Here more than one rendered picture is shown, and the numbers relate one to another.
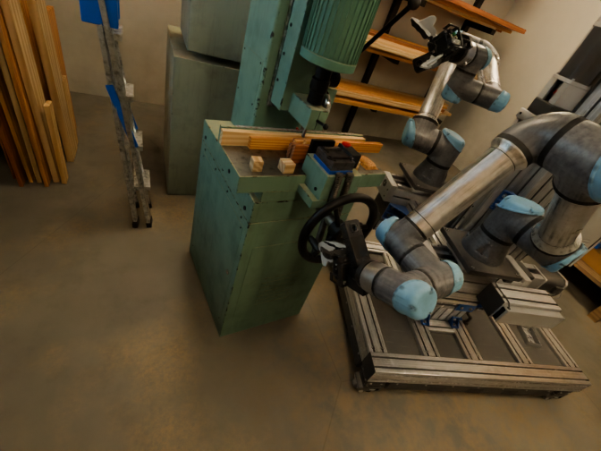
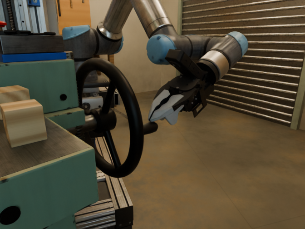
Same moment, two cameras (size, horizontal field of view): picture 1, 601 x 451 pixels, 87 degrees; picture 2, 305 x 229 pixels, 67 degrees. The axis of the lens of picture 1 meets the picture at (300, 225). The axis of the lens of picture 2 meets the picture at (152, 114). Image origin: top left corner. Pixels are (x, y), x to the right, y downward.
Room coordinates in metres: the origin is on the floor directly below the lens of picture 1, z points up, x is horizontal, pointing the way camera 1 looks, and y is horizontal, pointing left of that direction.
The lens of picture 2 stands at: (0.71, 0.40, 1.00)
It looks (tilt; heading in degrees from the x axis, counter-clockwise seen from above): 18 degrees down; 269
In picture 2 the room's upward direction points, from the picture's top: straight up
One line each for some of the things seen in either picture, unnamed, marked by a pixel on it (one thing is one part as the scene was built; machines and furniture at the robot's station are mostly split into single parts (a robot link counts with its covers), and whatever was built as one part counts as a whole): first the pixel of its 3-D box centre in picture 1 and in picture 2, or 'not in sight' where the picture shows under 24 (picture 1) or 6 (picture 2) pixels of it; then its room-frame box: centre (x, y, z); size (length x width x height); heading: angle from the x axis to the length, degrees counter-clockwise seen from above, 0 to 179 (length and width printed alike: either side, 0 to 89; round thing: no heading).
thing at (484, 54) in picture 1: (473, 57); not in sight; (1.34, -0.35, 1.34); 0.11 x 0.08 x 0.09; 132
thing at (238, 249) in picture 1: (255, 235); not in sight; (1.16, 0.19, 0.36); 0.58 x 0.45 x 0.71; 42
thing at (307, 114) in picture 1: (307, 113); not in sight; (1.09, 0.12, 1.03); 0.14 x 0.07 x 0.09; 42
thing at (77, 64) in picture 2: (489, 241); (80, 68); (1.01, -0.65, 0.87); 0.15 x 0.15 x 0.10
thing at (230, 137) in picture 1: (300, 140); not in sight; (1.10, 0.11, 0.92); 0.60 x 0.02 x 0.05; 132
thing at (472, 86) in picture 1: (461, 87); not in sight; (1.34, -0.37, 1.24); 0.11 x 0.08 x 0.11; 87
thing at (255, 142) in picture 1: (323, 145); not in sight; (1.14, 0.03, 0.92); 0.60 x 0.02 x 0.04; 132
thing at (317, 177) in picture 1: (329, 175); (26, 83); (0.94, -0.03, 0.91); 0.15 x 0.14 x 0.09; 132
